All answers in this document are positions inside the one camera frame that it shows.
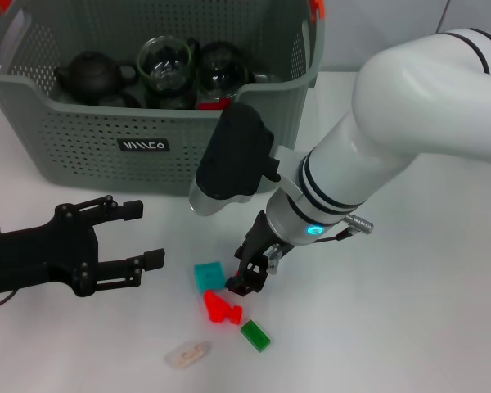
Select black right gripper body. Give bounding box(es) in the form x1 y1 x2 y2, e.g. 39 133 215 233
234 210 288 276

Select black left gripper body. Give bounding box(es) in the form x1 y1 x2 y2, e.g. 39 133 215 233
0 202 102 299

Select teal square building plate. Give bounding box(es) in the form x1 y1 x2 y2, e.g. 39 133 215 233
193 260 227 293

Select green building plate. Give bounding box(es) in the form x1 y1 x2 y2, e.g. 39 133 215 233
240 319 271 353

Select dark red curved brick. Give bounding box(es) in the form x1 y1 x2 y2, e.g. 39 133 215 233
197 97 231 111

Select grey perforated storage bin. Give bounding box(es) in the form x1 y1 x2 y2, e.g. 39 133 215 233
0 0 327 196

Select bright red slope brick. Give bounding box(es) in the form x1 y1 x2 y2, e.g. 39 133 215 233
202 290 232 324

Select translucent white building brick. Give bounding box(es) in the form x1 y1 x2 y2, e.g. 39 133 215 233
165 341 212 369

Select black clay teapot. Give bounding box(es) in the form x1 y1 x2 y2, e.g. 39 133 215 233
53 50 139 106

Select left gripper cable with plug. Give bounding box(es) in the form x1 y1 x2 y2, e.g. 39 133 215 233
0 289 16 314

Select grey right wrist camera housing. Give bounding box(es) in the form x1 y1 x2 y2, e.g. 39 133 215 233
187 102 282 217

